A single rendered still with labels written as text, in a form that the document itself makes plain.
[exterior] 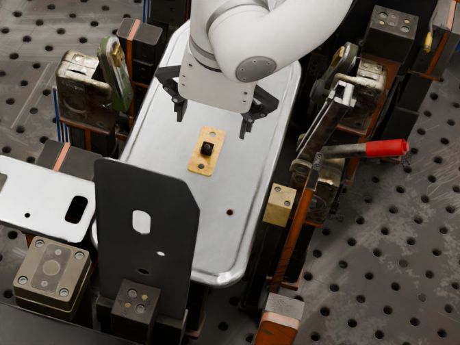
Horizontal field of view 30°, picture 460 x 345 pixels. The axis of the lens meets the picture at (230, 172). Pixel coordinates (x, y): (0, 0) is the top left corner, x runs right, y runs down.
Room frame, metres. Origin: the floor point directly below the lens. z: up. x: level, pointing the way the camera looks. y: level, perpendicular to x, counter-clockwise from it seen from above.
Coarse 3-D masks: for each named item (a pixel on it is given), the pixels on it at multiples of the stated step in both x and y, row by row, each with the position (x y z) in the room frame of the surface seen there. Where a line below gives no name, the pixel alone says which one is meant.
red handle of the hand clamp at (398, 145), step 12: (348, 144) 0.70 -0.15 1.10; (360, 144) 0.69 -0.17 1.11; (372, 144) 0.69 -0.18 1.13; (384, 144) 0.69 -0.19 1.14; (396, 144) 0.68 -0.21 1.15; (408, 144) 0.69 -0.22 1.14; (324, 156) 0.69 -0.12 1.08; (336, 156) 0.69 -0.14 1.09; (348, 156) 0.68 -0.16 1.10; (360, 156) 0.68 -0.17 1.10; (372, 156) 0.68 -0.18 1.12; (384, 156) 0.68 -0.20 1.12
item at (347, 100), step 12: (324, 84) 0.70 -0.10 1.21; (336, 84) 0.71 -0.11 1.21; (348, 84) 0.71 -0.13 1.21; (312, 96) 0.69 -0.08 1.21; (324, 96) 0.69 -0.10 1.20; (336, 96) 0.69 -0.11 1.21; (348, 96) 0.69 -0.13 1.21; (324, 108) 0.71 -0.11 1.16; (336, 108) 0.68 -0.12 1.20; (348, 108) 0.69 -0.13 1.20; (324, 120) 0.68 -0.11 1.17; (336, 120) 0.68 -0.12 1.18; (312, 132) 0.69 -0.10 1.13; (324, 132) 0.68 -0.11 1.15; (300, 144) 0.71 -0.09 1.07; (312, 144) 0.68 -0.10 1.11; (300, 156) 0.68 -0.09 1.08; (312, 156) 0.68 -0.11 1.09
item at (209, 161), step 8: (208, 128) 0.75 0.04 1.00; (200, 136) 0.73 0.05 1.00; (208, 136) 0.74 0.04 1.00; (216, 136) 0.74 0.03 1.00; (224, 136) 0.74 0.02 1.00; (200, 144) 0.72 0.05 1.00; (216, 144) 0.73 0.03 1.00; (192, 152) 0.70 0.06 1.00; (200, 152) 0.71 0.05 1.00; (208, 152) 0.70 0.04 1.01; (216, 152) 0.71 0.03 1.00; (192, 160) 0.69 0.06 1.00; (200, 160) 0.69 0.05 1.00; (208, 160) 0.69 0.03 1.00; (216, 160) 0.70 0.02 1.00; (192, 168) 0.68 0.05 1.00; (208, 168) 0.68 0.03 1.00; (208, 176) 0.67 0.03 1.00
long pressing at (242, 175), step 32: (160, 64) 0.86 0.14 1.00; (160, 96) 0.80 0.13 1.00; (288, 96) 0.84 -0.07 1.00; (160, 128) 0.74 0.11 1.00; (192, 128) 0.75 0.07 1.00; (224, 128) 0.76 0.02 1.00; (256, 128) 0.77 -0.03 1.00; (128, 160) 0.67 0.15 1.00; (160, 160) 0.68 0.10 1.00; (224, 160) 0.70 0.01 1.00; (256, 160) 0.71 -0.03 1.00; (192, 192) 0.64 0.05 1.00; (224, 192) 0.65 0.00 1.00; (256, 192) 0.66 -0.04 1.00; (96, 224) 0.56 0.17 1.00; (224, 224) 0.60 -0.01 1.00; (256, 224) 0.60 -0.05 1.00; (224, 256) 0.55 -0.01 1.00
